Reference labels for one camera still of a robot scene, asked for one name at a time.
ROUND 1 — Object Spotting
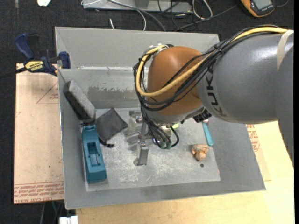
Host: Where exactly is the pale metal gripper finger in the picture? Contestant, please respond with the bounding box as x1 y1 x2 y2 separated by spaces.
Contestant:
136 146 150 166

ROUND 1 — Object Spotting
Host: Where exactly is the grey metal bin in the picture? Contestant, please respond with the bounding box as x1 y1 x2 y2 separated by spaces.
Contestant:
55 26 266 210

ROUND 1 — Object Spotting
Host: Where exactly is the dark grey cloth pouch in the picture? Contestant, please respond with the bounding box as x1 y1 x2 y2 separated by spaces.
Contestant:
95 107 129 148

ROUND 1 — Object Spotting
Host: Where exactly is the blue tape dispenser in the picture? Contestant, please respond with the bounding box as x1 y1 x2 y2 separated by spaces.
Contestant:
81 124 108 184

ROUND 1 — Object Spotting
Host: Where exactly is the tan toy figure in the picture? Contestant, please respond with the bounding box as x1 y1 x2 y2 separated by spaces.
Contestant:
191 144 209 161

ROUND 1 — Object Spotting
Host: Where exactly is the grey and black eraser block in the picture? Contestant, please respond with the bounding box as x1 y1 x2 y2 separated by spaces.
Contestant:
63 80 96 121

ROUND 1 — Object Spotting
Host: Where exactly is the brown cardboard board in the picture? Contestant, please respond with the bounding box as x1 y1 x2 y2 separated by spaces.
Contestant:
14 63 271 204

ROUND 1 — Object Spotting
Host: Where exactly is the black cylinder on white bracket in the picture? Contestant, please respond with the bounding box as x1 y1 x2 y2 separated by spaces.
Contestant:
192 109 213 124

